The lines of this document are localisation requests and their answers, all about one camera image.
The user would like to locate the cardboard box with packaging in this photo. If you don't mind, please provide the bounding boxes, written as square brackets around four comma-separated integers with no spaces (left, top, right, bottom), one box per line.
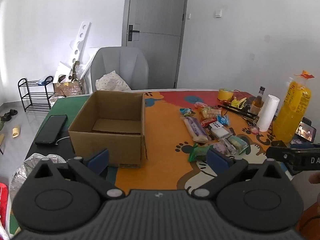
[53,79,87,98]

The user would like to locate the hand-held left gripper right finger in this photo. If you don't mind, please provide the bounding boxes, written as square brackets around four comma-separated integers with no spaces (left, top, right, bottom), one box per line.
[191,148,284,201]

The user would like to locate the orange ball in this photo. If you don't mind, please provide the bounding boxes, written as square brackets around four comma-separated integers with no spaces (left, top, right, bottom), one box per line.
[296,200,320,240]

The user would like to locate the black door handle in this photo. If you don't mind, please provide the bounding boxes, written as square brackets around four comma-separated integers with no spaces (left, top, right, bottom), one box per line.
[127,24,140,42]

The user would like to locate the white orange paper bag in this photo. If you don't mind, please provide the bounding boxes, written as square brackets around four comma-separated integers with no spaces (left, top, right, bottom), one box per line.
[50,95,65,108]

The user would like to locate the brown glass bottle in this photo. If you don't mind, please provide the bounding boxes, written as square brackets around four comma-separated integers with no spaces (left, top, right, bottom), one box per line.
[250,86,265,117]

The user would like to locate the dotted white pillow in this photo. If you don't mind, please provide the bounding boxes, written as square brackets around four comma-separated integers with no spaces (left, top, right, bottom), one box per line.
[96,70,132,92]

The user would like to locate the grey armchair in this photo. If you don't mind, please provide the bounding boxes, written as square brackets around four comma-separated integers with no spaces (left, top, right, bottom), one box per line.
[89,46,149,93]

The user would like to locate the tall white foam board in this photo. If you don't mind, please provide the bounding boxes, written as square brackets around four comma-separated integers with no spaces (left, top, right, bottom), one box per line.
[70,21,92,63]

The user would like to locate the white paper roll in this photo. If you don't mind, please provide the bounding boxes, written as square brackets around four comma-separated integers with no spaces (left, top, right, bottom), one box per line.
[257,94,280,132]

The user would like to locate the black smartphone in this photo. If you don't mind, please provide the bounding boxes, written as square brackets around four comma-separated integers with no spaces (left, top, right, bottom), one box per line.
[34,114,68,145]

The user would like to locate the large yellow drink bottle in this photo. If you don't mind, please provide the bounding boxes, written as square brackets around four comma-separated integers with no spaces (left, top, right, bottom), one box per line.
[272,71,315,143]

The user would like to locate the silver foil bag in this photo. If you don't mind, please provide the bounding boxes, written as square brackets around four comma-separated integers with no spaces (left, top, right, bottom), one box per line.
[11,153,67,200]

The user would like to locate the long purple snack packet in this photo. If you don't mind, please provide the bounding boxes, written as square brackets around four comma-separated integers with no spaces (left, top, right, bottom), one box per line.
[183,116,209,143]

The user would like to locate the yellow clip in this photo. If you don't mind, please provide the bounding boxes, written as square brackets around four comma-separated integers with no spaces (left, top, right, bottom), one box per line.
[231,97,248,108]

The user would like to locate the light green cake packet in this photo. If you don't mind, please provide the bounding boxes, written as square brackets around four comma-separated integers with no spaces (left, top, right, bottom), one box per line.
[227,135,249,155]

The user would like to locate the black shoe rack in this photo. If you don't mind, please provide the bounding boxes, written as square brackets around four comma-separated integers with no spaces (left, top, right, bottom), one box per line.
[17,76,55,112]

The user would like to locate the small blue snack packet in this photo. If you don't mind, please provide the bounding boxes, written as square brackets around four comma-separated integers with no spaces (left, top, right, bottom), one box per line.
[216,115,230,126]

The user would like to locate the blue green snack packet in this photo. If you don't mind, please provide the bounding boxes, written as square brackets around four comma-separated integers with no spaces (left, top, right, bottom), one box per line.
[179,107,196,117]

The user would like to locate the brown cardboard box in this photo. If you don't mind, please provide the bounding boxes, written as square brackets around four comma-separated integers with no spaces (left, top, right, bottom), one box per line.
[68,90,148,168]

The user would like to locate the black rod bundle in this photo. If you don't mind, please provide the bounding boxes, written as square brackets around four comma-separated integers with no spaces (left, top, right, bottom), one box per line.
[217,104,259,123]

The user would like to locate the white packet with black label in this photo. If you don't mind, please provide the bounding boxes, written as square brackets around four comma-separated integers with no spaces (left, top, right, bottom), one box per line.
[209,122,233,138]

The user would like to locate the red plastic bag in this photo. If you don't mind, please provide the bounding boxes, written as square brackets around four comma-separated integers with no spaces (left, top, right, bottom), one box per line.
[0,182,9,230]

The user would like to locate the grey door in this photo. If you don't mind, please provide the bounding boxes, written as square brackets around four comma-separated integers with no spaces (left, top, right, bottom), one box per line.
[122,0,190,89]

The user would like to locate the colourful cartoon table mat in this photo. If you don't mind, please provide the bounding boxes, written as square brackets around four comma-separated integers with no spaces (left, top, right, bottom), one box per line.
[25,89,320,193]

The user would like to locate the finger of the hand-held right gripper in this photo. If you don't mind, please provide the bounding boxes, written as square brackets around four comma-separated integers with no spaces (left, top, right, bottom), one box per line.
[266,145,300,163]

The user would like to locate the red snack bar packet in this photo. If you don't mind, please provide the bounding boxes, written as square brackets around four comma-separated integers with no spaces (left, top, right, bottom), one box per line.
[201,118,217,128]

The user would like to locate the clear purple snack packet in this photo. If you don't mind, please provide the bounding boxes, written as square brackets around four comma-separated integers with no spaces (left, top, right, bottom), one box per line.
[212,139,237,157]

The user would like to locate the dark sandals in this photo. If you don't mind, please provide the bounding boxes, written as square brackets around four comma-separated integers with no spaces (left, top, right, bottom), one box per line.
[0,109,18,122]

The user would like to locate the clear cracker packet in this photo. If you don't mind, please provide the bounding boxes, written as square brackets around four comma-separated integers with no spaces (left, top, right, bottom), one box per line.
[200,107,215,119]

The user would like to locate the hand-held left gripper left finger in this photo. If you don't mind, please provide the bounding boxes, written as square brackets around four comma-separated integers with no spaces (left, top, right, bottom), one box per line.
[32,148,125,201]

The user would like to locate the white foam piece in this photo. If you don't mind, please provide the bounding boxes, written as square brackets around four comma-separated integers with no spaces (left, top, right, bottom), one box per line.
[54,61,73,83]

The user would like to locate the yellow tape roll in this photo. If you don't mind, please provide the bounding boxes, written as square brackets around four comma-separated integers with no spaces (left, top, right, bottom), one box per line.
[218,88,235,102]

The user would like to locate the phone showing video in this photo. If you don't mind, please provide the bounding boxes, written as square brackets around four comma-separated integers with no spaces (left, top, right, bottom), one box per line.
[295,117,317,143]

